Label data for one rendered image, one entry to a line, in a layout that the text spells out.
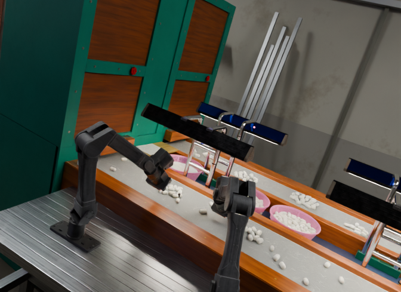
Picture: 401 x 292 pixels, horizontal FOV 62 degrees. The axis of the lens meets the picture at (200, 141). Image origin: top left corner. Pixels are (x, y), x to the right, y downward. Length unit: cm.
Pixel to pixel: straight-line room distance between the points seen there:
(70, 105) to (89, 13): 41
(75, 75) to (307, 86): 294
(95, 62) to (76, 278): 95
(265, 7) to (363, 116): 165
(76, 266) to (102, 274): 9
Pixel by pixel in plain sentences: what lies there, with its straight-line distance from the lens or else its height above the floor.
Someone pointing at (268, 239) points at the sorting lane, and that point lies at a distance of 158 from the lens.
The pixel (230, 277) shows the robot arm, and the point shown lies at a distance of 110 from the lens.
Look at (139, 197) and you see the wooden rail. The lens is 152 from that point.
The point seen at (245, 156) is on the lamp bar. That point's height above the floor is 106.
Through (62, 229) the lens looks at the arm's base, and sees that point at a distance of 141.
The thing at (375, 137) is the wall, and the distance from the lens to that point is 405.
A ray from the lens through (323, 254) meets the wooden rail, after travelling 164.
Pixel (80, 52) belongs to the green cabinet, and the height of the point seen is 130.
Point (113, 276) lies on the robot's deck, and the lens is 124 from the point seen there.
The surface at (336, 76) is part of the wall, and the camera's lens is 401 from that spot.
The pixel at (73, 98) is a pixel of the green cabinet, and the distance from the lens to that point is 164.
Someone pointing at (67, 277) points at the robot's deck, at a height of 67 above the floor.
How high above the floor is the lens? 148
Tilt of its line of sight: 16 degrees down
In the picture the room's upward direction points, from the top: 16 degrees clockwise
